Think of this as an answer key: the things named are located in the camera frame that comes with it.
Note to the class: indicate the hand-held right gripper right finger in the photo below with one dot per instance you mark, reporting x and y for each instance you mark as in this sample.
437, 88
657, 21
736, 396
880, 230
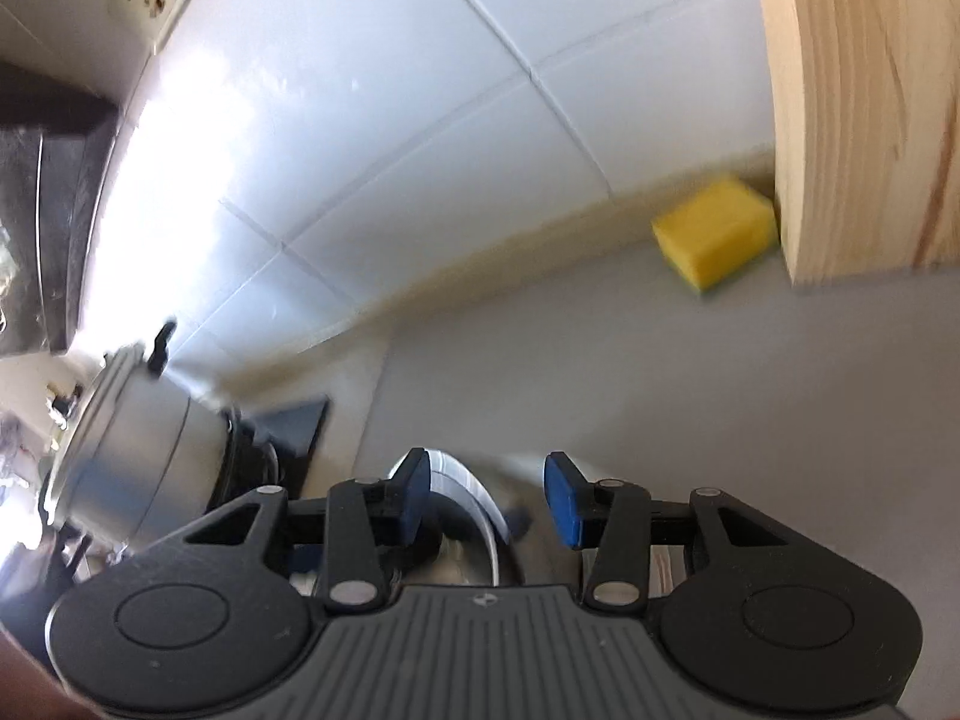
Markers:
562, 499

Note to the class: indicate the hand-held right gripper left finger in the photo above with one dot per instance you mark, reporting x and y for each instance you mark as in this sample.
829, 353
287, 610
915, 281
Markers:
412, 496

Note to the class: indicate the black glass stove top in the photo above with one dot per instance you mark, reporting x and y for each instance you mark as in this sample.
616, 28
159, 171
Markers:
304, 424

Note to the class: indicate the black stove burner support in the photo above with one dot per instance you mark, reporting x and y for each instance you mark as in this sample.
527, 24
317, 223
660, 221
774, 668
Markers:
244, 457

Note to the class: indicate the large silver cooking pot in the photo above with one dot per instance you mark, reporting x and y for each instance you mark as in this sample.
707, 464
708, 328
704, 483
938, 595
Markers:
127, 450

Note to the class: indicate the yellow sponge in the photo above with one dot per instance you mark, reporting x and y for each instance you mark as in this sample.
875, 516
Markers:
716, 240

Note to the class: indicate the dark range hood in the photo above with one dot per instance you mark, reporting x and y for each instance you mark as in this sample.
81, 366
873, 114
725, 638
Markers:
52, 187

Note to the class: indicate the light wooden board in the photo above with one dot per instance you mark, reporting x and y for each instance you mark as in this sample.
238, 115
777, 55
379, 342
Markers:
862, 112

